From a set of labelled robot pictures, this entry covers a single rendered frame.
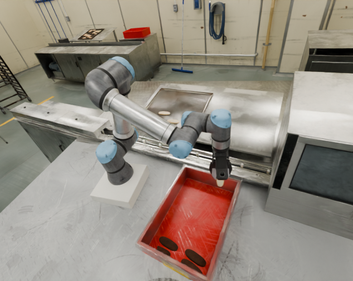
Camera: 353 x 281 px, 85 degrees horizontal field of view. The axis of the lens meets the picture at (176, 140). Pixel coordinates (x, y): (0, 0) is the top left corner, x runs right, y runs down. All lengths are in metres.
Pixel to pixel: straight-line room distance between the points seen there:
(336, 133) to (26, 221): 1.48
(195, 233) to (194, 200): 0.17
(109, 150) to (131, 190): 0.25
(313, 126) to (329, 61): 1.91
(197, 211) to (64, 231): 0.70
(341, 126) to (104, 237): 1.07
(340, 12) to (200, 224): 4.19
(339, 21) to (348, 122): 3.87
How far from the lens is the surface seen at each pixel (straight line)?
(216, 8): 4.69
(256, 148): 1.26
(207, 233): 1.00
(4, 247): 1.41
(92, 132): 1.63
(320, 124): 0.80
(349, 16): 4.65
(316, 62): 2.62
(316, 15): 4.28
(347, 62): 2.67
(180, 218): 1.04
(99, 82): 0.77
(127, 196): 1.10
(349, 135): 0.79
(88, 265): 1.09
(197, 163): 1.19
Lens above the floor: 1.73
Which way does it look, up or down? 40 degrees down
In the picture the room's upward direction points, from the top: 10 degrees counter-clockwise
